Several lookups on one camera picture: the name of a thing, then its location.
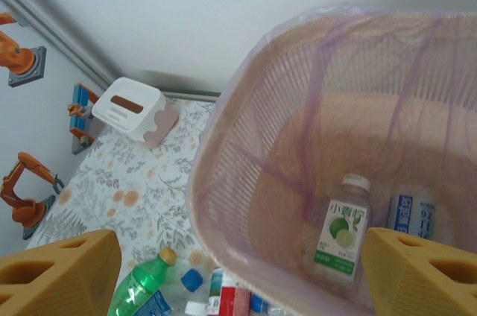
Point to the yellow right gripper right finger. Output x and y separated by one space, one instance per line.
421 282

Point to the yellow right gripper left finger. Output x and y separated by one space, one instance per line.
56 278

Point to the crushed clear bottle blue label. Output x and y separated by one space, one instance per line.
410 215

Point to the green bottle with blue label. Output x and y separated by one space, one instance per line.
138 286

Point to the lime drink bottle white cap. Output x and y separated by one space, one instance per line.
341 226

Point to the slim clear bottle blue label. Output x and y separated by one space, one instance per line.
192 279

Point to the clear bottle blue red label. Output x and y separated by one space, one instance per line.
258 303

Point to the clear bottle red cap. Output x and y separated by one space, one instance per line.
234 301

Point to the beige bin with pink liner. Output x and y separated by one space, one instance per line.
261 126

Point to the floral patterned table mat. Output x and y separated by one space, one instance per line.
130 189

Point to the white pink tissue box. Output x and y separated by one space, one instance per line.
126 107

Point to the blue orange machine wall sticker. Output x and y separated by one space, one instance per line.
80 107

